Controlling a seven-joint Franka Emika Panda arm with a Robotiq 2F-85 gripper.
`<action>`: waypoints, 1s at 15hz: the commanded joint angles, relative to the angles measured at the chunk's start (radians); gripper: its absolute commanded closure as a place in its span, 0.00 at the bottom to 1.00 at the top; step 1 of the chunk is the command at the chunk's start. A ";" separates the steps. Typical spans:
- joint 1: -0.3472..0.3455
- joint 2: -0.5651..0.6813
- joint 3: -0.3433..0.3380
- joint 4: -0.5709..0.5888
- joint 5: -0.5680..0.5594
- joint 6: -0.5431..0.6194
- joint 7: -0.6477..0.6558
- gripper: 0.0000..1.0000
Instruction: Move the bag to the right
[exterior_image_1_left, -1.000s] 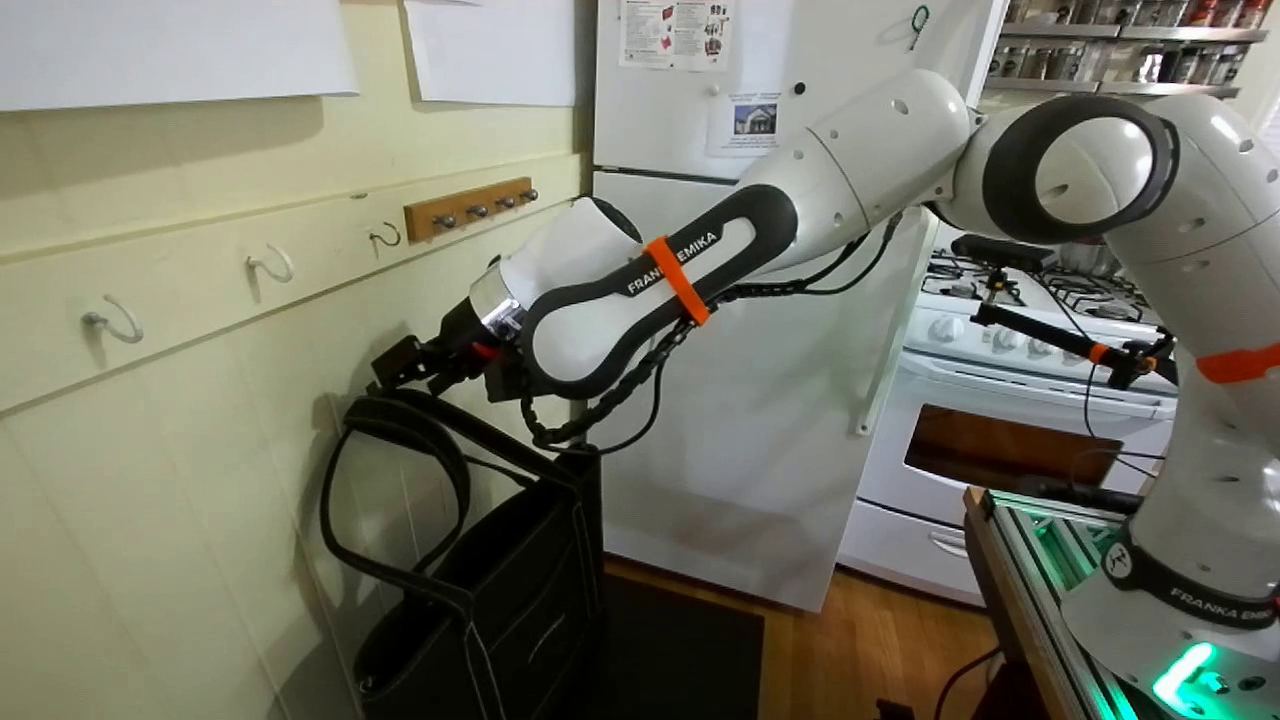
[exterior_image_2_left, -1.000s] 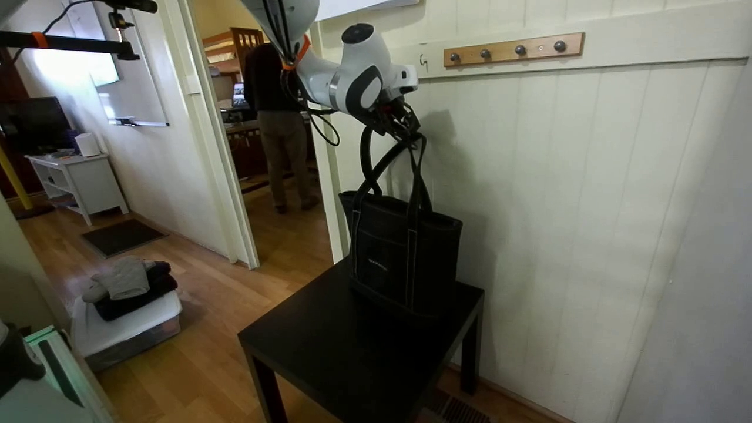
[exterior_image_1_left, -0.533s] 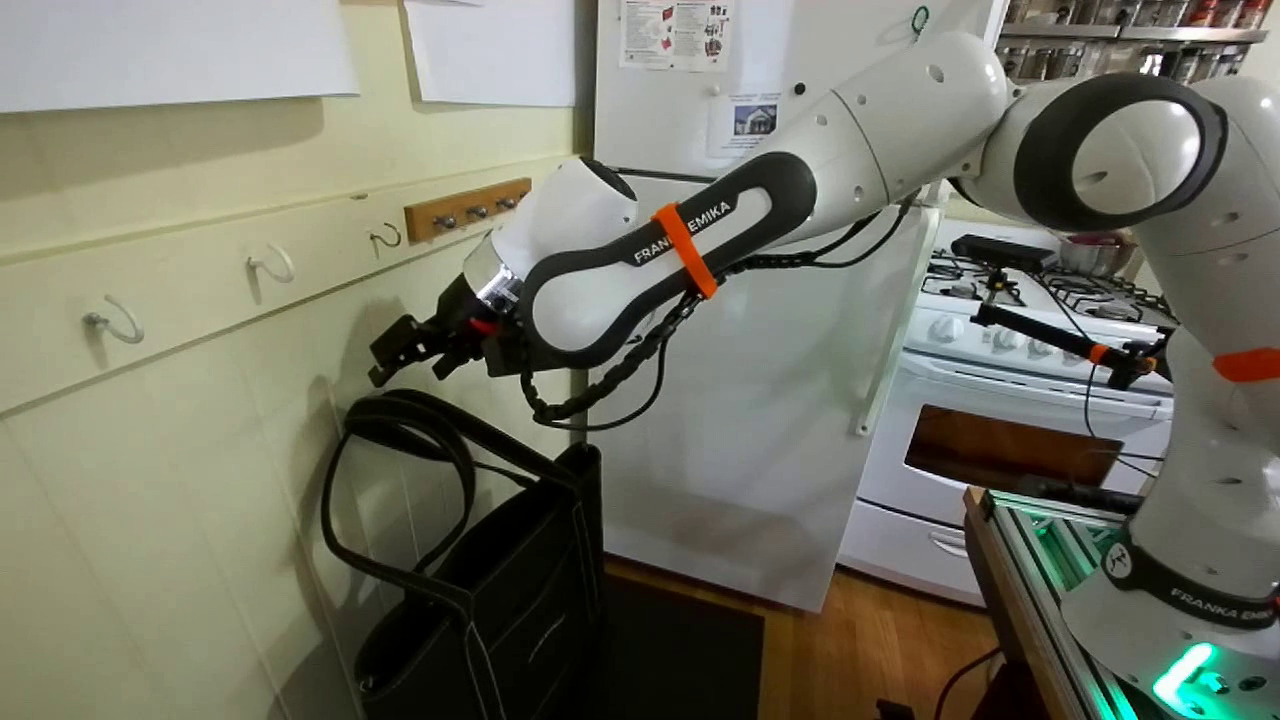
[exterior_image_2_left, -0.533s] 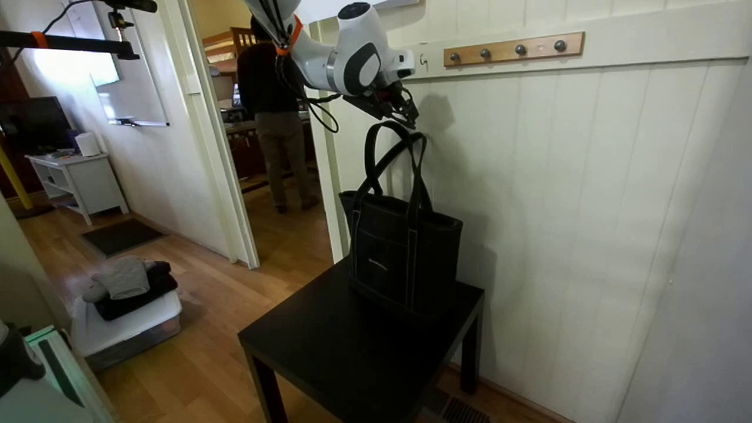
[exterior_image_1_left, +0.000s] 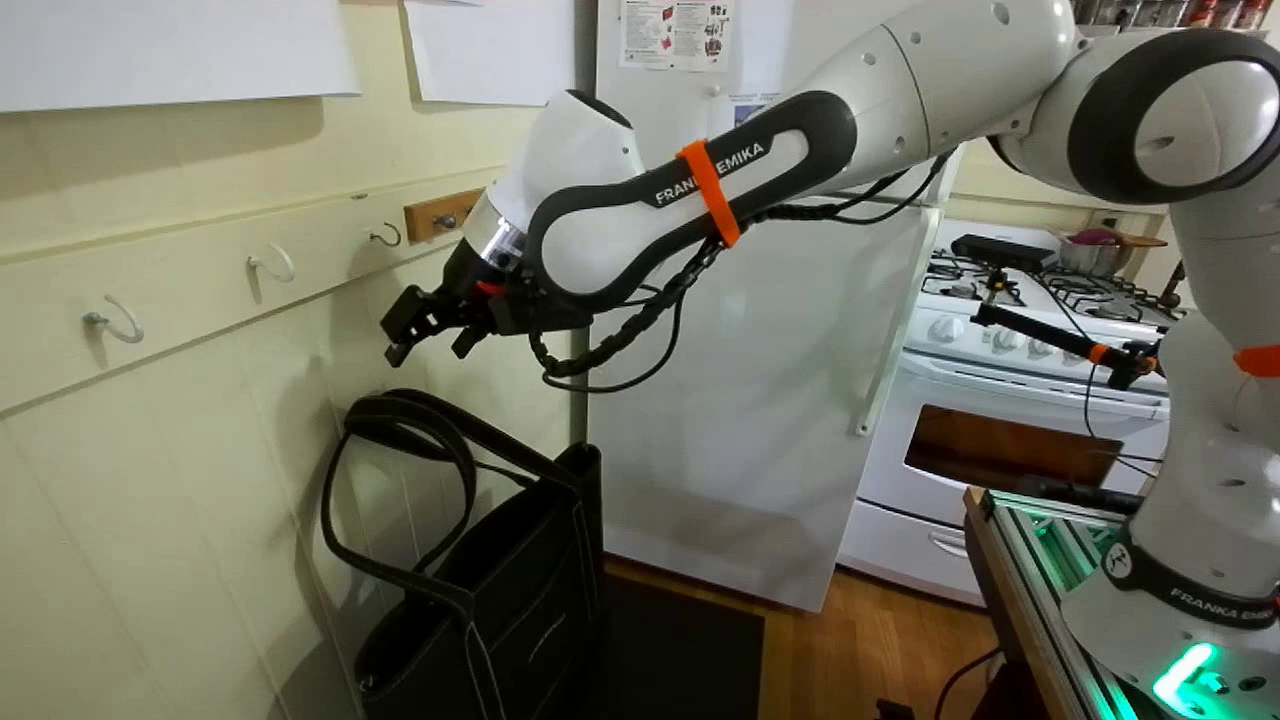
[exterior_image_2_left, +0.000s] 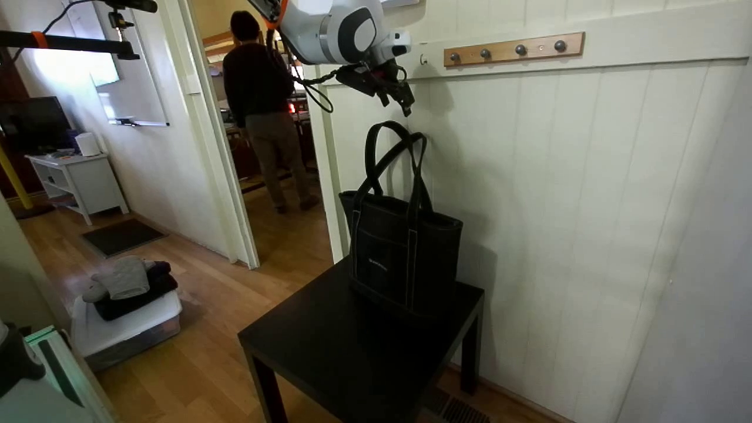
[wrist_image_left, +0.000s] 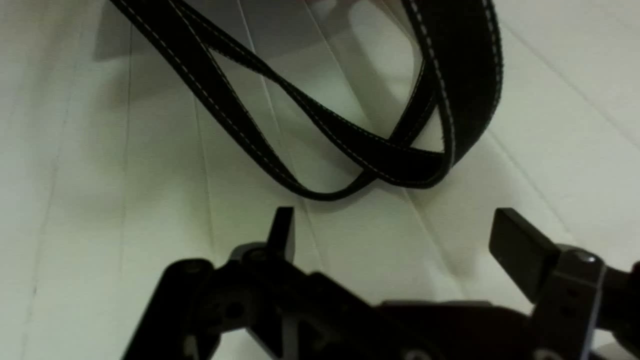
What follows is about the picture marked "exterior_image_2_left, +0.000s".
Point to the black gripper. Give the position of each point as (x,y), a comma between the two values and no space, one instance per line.
(364,76)

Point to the black tote bag white stitching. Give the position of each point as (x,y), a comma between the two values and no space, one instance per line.
(403,243)

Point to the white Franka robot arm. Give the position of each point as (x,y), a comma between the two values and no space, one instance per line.
(337,30)

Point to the wooden coat rack with pegs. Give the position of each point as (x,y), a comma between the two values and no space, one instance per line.
(514,50)

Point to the person in dark sweater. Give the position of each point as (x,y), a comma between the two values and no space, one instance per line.
(261,109)

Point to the black square side table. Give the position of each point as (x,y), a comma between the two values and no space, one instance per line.
(354,352)

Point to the dark door mat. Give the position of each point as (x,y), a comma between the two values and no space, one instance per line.
(120,236)

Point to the white item on cabinet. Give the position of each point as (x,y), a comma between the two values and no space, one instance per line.
(88,144)

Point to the black folded cloth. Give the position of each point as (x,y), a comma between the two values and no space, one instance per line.
(143,294)

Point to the dark floor vent grille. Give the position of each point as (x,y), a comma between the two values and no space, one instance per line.
(458,409)

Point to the grey folded cloth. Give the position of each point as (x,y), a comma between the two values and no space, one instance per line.
(125,279)

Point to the black horizontal stand bar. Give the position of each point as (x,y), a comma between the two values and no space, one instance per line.
(71,42)

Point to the white small cabinet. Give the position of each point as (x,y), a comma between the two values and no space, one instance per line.
(79,184)

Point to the white flat storage box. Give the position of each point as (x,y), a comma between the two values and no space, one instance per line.
(125,329)

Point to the dark monitor screen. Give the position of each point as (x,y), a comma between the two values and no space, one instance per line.
(35,125)

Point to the white green striped box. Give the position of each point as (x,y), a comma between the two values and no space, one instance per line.
(59,366)

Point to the black lumpy object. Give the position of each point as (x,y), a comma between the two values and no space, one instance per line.
(14,362)

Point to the white door frame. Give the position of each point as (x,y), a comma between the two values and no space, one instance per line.
(214,148)

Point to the wall whiteboard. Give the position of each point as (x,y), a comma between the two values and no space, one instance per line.
(136,90)

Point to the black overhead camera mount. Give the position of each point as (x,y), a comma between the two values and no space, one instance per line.
(129,6)

